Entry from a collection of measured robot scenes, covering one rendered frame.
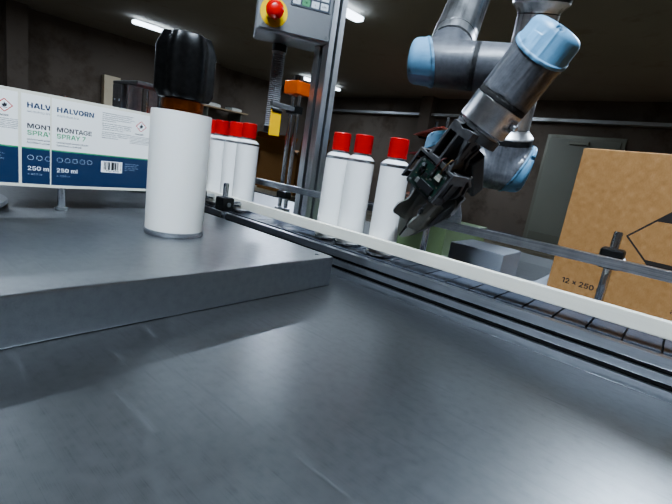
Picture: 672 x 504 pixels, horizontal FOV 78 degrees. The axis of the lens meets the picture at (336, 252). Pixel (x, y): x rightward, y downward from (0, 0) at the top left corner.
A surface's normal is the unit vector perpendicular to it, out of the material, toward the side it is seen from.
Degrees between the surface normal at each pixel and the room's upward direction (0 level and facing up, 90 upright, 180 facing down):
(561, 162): 90
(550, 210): 90
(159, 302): 90
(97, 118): 90
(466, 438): 0
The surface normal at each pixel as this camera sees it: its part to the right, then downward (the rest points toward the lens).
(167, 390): 0.15, -0.96
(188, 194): 0.71, 0.26
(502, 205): -0.69, 0.05
